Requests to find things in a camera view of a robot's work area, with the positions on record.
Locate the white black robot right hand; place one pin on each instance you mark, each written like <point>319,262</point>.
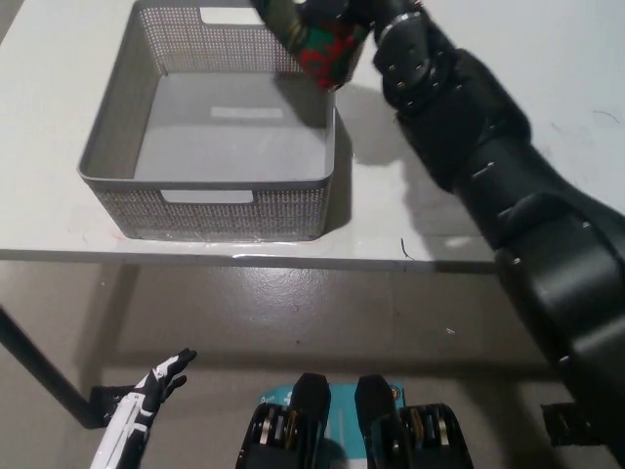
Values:
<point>342,10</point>

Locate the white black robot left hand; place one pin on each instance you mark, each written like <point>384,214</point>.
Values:
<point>141,405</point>

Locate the red green coffee bean bag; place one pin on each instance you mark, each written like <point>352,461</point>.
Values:
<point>327,58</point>

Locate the black metal table leg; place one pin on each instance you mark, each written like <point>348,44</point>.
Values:
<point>49,373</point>

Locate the black ribbed robot left body block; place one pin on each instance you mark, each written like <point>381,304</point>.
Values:
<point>307,400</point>

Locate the black ribbed robot body block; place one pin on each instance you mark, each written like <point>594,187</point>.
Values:
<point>373,400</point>
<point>307,400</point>

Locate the grey perforated plastic basket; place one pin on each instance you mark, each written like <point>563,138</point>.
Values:
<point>220,205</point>

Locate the black ribbed robot right body block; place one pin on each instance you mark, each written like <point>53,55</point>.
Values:
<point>373,400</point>

